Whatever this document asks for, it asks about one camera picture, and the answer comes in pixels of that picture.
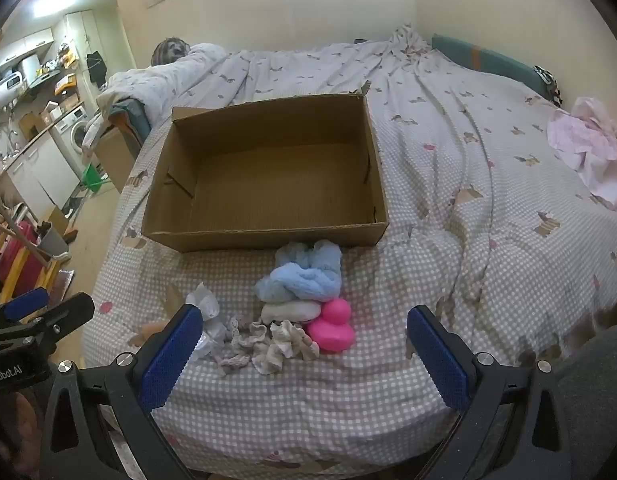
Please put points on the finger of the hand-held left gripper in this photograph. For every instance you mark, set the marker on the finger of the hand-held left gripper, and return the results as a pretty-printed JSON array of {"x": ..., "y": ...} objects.
[
  {"x": 68, "y": 312},
  {"x": 21, "y": 304}
]

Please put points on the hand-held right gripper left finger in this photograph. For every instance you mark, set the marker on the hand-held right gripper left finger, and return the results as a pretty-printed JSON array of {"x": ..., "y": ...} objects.
[{"x": 171, "y": 355}]

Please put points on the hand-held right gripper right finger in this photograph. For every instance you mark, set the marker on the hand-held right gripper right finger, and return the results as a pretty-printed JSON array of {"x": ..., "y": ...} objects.
[{"x": 438, "y": 360}]

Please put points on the white satin cloth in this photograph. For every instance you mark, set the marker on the white satin cloth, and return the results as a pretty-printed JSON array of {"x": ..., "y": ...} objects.
[{"x": 208, "y": 310}]

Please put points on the grey frilled scrunchie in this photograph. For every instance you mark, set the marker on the grey frilled scrunchie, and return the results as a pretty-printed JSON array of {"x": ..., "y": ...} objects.
[{"x": 241, "y": 347}]

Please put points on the pink rubber duck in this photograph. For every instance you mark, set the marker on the pink rubber duck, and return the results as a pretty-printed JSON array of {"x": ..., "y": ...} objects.
[{"x": 331, "y": 330}]

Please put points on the beige frilled cloth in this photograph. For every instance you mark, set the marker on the beige frilled cloth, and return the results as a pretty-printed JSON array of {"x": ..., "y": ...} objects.
[{"x": 288, "y": 345}]

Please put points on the white fluffy cloth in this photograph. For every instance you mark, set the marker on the white fluffy cloth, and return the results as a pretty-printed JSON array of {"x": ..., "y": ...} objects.
[{"x": 291, "y": 310}]

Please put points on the light blue fluffy cloth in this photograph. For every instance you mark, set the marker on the light blue fluffy cloth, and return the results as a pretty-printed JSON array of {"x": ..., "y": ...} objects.
[{"x": 298, "y": 280}]

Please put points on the brown cardboard box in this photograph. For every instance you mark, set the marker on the brown cardboard box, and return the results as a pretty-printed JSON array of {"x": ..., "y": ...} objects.
[{"x": 268, "y": 180}]

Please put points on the red suitcase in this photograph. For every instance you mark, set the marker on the red suitcase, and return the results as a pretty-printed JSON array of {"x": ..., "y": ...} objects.
[{"x": 16, "y": 260}]

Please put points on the yellow wooden rack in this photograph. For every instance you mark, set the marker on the yellow wooden rack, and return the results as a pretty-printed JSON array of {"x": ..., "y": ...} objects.
[{"x": 26, "y": 255}]

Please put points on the grey bin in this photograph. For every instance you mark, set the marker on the grey bin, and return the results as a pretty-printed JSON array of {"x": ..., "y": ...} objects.
[{"x": 53, "y": 244}]

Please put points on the white floor cabinet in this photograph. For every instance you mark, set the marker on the white floor cabinet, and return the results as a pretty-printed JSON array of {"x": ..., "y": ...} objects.
[{"x": 43, "y": 170}]

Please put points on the green plastic basket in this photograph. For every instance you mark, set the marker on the green plastic basket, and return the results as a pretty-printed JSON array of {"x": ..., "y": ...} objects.
[{"x": 94, "y": 177}]

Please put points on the person's grey-clad leg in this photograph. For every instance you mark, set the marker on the person's grey-clad leg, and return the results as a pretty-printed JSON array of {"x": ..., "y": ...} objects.
[{"x": 593, "y": 395}]

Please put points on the brown carton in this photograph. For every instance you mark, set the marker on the brown carton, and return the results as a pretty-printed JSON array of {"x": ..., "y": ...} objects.
[{"x": 113, "y": 155}]

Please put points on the white washing machine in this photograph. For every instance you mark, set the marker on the white washing machine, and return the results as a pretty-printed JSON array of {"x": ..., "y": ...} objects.
[{"x": 74, "y": 130}]

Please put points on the checked printed blanket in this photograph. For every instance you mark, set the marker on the checked printed blanket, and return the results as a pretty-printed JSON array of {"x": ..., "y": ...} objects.
[{"x": 463, "y": 160}]

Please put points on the black hanging garment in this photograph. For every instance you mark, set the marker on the black hanging garment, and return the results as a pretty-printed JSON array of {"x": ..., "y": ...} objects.
[{"x": 96, "y": 67}]

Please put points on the pink crumpled cloth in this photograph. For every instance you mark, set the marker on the pink crumpled cloth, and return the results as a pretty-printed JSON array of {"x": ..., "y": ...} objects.
[{"x": 588, "y": 145}]

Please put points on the striped grey plush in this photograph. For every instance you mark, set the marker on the striped grey plush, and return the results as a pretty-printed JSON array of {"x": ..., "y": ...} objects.
[{"x": 169, "y": 50}]

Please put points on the black white patterned cloth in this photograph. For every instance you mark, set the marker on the black white patterned cloth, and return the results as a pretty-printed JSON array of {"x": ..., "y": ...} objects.
[{"x": 549, "y": 82}]

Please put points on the teal pillow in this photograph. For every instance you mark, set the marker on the teal pillow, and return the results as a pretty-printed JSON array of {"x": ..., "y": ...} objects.
[{"x": 483, "y": 57}]

